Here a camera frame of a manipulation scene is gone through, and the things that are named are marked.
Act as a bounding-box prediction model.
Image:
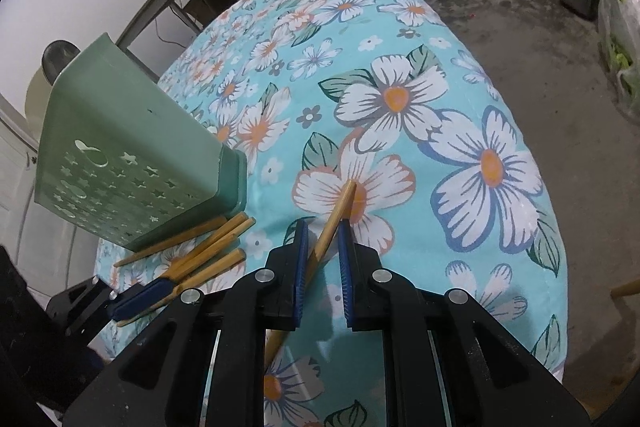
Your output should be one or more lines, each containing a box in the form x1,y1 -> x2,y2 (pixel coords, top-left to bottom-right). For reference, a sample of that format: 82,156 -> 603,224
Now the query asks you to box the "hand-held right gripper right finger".
337,218 -> 583,427

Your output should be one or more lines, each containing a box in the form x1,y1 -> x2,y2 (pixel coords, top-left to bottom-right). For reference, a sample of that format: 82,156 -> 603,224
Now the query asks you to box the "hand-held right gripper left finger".
62,218 -> 309,427

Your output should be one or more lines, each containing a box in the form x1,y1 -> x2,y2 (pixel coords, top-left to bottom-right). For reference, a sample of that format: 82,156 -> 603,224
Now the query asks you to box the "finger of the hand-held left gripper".
47,278 -> 177,348

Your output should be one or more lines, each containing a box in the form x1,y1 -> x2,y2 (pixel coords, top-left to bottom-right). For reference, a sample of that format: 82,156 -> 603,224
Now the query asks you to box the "bamboo chopstick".
116,249 -> 247,328
162,214 -> 250,282
262,179 -> 358,364
114,215 -> 229,268
170,218 -> 257,285

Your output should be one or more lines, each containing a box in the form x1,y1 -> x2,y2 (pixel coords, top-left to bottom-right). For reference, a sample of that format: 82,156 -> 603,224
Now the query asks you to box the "green plastic utensil holder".
32,33 -> 249,253

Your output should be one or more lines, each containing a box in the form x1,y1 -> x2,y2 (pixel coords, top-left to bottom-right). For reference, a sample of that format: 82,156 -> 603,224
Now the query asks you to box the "blue floral blanket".
95,0 -> 566,427

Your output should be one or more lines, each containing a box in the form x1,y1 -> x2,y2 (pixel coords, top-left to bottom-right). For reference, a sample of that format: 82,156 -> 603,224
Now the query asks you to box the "white panel door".
0,94 -> 96,293

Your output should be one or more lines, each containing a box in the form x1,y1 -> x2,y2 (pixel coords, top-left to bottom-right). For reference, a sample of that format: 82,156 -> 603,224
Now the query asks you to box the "cream jug with dark lid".
25,39 -> 81,122

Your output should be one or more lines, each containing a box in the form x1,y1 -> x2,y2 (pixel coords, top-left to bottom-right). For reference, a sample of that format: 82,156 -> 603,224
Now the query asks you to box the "bag of green vegetables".
597,0 -> 640,128

